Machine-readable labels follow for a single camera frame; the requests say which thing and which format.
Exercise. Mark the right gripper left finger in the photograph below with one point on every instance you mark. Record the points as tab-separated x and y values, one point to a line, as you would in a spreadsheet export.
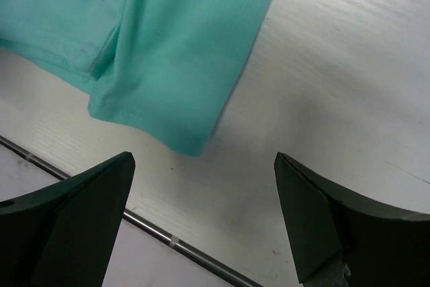
64	234

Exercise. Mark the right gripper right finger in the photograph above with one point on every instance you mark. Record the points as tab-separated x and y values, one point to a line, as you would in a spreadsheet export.
341	238

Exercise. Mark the teal green t shirt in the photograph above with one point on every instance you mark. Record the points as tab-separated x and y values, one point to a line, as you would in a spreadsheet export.
166	67

